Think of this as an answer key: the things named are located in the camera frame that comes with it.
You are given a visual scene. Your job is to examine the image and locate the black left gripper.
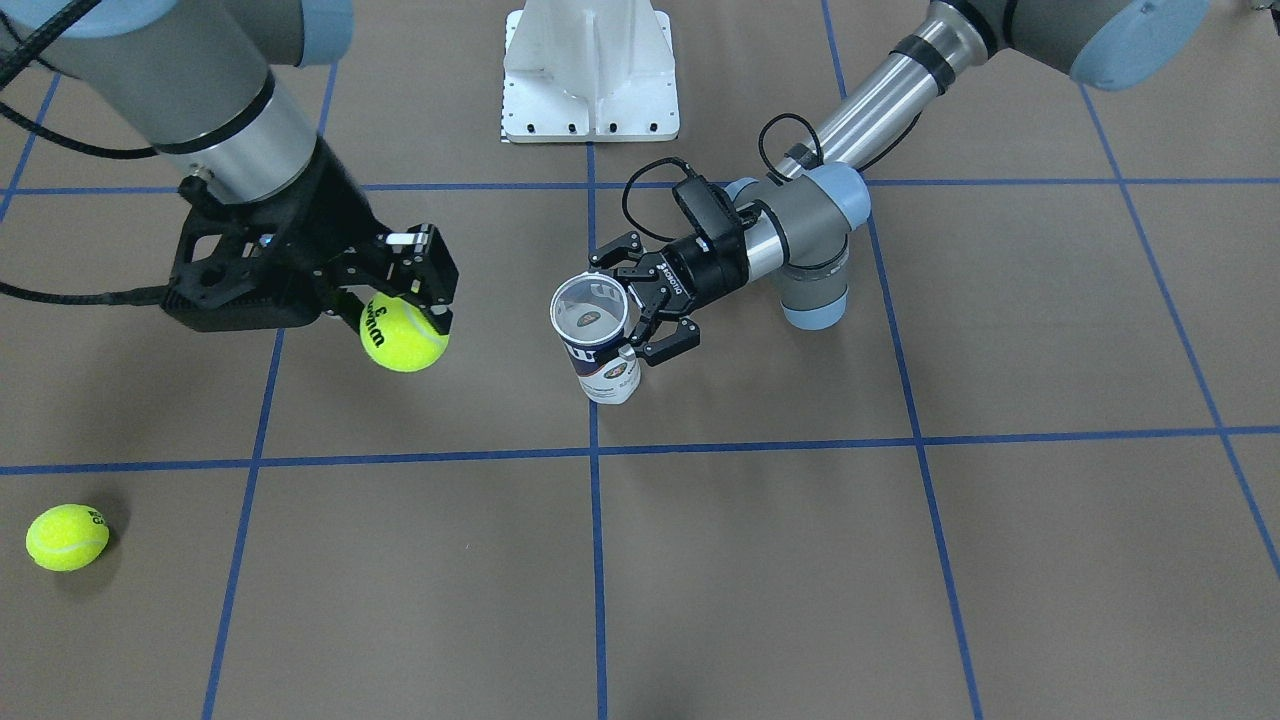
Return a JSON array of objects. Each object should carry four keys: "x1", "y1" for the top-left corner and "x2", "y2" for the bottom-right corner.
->
[{"x1": 588, "y1": 231, "x2": 749, "y2": 366}]

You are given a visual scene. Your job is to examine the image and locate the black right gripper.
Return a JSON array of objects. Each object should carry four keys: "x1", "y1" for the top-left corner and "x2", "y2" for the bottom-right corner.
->
[{"x1": 262, "y1": 138, "x2": 460, "y2": 336}]

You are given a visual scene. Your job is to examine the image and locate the yellow tennis ball Wilson 3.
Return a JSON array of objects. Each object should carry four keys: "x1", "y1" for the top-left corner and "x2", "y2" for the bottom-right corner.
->
[{"x1": 358, "y1": 292, "x2": 451, "y2": 373}]

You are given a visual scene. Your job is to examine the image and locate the white blue tennis ball can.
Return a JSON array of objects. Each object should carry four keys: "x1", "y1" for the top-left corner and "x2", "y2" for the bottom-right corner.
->
[{"x1": 549, "y1": 272, "x2": 641, "y2": 405}]

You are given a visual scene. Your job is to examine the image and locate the yellow tennis ball Roland Garros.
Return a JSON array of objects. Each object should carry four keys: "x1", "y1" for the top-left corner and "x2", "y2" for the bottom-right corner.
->
[{"x1": 26, "y1": 503, "x2": 110, "y2": 571}]

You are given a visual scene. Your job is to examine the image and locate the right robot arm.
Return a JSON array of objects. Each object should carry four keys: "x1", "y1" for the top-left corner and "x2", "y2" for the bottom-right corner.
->
[{"x1": 3, "y1": 1, "x2": 460, "y2": 334}]

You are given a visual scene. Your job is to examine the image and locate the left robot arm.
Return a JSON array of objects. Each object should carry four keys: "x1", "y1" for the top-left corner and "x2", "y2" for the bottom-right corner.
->
[{"x1": 590, "y1": 1, "x2": 1210, "y2": 365}]

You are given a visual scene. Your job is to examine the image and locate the brown paper table cover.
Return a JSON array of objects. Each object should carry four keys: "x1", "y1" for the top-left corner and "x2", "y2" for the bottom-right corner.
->
[{"x1": 1, "y1": 1, "x2": 1279, "y2": 719}]

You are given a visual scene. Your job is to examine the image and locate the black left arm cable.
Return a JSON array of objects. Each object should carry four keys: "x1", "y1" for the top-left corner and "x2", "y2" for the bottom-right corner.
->
[{"x1": 621, "y1": 111, "x2": 922, "y2": 241}]

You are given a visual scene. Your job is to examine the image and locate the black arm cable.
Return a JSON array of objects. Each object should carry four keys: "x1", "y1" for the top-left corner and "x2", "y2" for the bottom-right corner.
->
[
  {"x1": 0, "y1": 0, "x2": 191, "y2": 306},
  {"x1": 621, "y1": 111, "x2": 922, "y2": 241}
]

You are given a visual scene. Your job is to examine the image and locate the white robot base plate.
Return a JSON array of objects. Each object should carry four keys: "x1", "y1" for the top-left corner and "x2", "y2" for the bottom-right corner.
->
[{"x1": 500, "y1": 1, "x2": 681, "y2": 143}]

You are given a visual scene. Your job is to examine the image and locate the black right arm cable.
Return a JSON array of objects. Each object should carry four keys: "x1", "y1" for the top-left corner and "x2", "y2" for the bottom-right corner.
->
[{"x1": 0, "y1": 0, "x2": 191, "y2": 306}]

